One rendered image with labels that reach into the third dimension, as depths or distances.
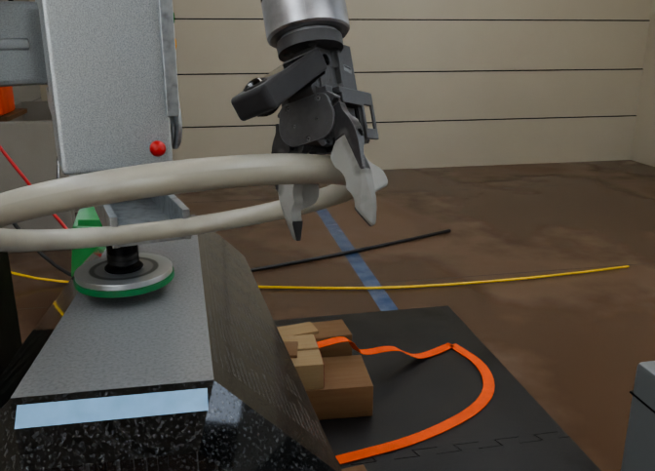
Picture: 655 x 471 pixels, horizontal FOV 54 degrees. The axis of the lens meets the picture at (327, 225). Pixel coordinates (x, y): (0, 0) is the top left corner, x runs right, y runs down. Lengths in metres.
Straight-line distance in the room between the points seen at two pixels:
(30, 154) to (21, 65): 2.37
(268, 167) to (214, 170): 0.05
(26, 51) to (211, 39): 4.47
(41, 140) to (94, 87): 2.95
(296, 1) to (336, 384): 1.88
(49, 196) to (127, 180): 0.07
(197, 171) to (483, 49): 6.44
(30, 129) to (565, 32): 5.29
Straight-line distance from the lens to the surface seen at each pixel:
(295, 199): 0.68
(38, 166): 4.31
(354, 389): 2.40
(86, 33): 1.34
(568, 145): 7.55
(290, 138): 0.68
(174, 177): 0.58
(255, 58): 6.37
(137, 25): 1.35
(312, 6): 0.68
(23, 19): 1.97
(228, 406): 1.15
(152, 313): 1.42
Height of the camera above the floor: 1.38
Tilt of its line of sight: 17 degrees down
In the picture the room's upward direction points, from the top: straight up
